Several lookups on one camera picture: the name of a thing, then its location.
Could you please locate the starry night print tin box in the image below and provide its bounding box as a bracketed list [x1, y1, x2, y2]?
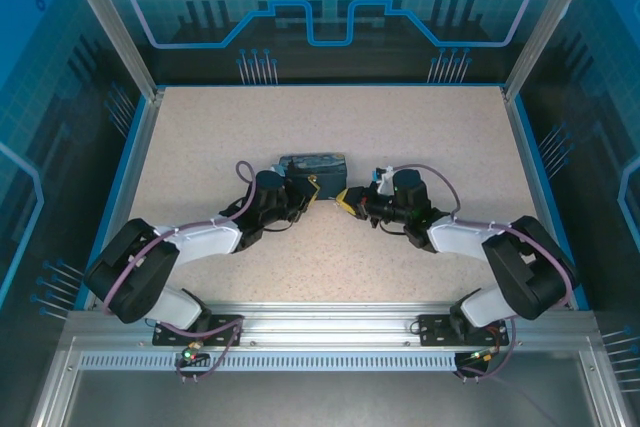
[277, 150, 350, 202]

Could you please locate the blue table edge trim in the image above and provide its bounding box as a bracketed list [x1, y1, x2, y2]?
[73, 91, 154, 312]
[512, 91, 591, 312]

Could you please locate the small connector with LED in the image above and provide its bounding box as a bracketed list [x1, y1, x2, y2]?
[467, 346, 501, 366]
[182, 341, 211, 366]

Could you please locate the grey metal tray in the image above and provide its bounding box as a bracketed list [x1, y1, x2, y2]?
[27, 334, 624, 427]

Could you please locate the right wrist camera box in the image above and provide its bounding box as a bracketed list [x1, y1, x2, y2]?
[368, 164, 397, 197]

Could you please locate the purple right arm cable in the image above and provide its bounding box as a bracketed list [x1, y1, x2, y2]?
[384, 163, 575, 382]

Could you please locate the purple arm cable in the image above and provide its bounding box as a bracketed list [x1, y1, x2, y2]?
[384, 163, 575, 382]
[102, 160, 257, 383]

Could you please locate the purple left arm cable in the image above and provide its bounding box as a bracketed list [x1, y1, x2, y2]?
[102, 160, 257, 383]

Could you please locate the slotted metal cable duct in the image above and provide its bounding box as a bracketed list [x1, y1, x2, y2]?
[78, 352, 469, 374]

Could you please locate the aluminium frame post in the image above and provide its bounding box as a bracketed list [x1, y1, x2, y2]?
[501, 0, 603, 102]
[53, 0, 167, 102]

